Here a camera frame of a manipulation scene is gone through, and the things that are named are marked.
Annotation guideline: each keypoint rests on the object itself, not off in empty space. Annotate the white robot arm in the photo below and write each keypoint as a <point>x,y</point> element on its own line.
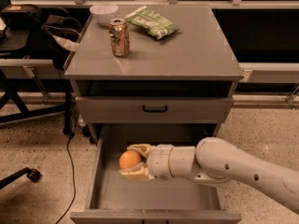
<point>213,162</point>

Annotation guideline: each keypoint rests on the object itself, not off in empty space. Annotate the black pouch on desk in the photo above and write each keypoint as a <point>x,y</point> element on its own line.
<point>21,16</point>

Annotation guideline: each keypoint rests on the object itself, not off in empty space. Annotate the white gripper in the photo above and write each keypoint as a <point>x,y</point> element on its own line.
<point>158,161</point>

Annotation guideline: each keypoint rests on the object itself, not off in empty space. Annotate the orange fruit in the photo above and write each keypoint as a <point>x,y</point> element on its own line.
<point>129,159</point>

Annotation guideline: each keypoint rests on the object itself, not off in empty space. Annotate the black drawer handle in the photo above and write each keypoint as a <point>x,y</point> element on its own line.
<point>155,108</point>

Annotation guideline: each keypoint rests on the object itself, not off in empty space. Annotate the closed grey top drawer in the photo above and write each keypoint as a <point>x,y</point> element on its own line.
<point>129,110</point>

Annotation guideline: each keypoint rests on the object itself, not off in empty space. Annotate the gold soda can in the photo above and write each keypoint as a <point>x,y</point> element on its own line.
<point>119,37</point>

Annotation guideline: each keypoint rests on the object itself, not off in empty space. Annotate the white bowl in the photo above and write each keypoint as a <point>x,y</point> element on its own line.
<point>103,13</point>

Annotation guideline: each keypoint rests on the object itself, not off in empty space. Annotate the grey drawer cabinet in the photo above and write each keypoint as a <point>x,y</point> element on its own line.
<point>194,62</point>

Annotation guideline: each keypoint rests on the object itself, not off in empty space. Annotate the open grey middle drawer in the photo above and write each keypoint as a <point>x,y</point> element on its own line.
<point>113,199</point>

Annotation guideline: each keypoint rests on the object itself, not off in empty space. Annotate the black office chair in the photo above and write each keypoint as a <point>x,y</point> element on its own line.
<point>32,174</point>

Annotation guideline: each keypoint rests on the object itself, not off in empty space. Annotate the green chip bag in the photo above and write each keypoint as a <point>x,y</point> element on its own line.
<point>155,24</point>

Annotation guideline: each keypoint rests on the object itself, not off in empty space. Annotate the dark bag with straps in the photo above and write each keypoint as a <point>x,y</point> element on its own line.
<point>63,34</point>

